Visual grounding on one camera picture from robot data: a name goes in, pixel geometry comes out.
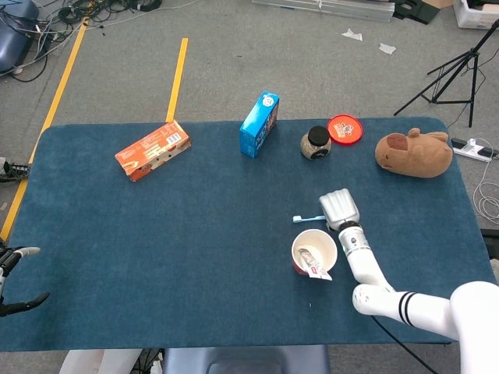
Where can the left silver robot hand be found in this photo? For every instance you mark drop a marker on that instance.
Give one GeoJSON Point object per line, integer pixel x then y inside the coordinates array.
{"type": "Point", "coordinates": [6, 261]}

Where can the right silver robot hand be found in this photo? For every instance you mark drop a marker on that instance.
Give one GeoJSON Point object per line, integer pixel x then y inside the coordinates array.
{"type": "Point", "coordinates": [339, 206]}

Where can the light blue toothbrush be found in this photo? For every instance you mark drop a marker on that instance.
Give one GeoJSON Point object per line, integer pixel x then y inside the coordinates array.
{"type": "Point", "coordinates": [308, 219]}

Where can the white pink toothpaste tube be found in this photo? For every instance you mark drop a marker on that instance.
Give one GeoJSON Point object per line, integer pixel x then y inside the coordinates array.
{"type": "Point", "coordinates": [312, 263]}

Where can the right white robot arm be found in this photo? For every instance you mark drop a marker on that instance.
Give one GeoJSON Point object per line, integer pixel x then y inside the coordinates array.
{"type": "Point", "coordinates": [362, 265]}

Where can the red paper cup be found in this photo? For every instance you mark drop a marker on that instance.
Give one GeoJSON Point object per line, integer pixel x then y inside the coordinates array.
{"type": "Point", "coordinates": [327, 243]}

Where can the glass jar black lid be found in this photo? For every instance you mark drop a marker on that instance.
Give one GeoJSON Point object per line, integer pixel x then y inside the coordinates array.
{"type": "Point", "coordinates": [316, 144]}

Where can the red round lid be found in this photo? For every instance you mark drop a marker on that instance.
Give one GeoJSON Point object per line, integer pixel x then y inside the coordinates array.
{"type": "Point", "coordinates": [345, 129]}

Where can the black sneaker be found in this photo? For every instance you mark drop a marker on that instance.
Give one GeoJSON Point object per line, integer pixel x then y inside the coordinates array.
{"type": "Point", "coordinates": [15, 171]}

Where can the brown capybara plush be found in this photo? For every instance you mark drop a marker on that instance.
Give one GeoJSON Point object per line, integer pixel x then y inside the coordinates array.
{"type": "Point", "coordinates": [417, 156]}

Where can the blue snack box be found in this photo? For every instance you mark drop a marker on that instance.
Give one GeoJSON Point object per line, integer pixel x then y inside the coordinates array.
{"type": "Point", "coordinates": [255, 128]}

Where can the white power strip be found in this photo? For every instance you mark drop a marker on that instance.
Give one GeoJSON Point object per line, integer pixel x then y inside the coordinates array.
{"type": "Point", "coordinates": [473, 149]}

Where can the blue table mat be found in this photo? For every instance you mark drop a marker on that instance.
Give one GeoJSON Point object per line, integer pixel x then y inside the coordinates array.
{"type": "Point", "coordinates": [195, 233]}

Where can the white paper scrap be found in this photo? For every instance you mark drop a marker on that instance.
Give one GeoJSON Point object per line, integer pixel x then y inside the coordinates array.
{"type": "Point", "coordinates": [352, 35]}
{"type": "Point", "coordinates": [387, 48]}

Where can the orange snack box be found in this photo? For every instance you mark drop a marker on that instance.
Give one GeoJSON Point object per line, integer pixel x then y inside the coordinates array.
{"type": "Point", "coordinates": [152, 150]}

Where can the long yellow floor tape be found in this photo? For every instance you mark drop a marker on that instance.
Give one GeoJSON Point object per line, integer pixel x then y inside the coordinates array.
{"type": "Point", "coordinates": [62, 85]}

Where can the black tripod stand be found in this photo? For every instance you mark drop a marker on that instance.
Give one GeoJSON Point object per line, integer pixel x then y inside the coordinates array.
{"type": "Point", "coordinates": [468, 62]}

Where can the aluminium profile bar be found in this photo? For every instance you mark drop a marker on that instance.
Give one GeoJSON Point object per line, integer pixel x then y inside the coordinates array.
{"type": "Point", "coordinates": [331, 8]}

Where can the short yellow floor tape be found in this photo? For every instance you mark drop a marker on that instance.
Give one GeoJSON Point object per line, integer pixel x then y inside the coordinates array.
{"type": "Point", "coordinates": [177, 78]}

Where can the black foam piece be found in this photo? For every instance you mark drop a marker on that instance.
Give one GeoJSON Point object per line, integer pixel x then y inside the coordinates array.
{"type": "Point", "coordinates": [417, 11]}

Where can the dark blue rounded housing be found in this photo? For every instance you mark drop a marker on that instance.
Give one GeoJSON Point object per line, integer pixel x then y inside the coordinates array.
{"type": "Point", "coordinates": [15, 43]}

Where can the white storage box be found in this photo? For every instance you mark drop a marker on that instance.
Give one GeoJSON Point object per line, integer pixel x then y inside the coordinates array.
{"type": "Point", "coordinates": [468, 17]}

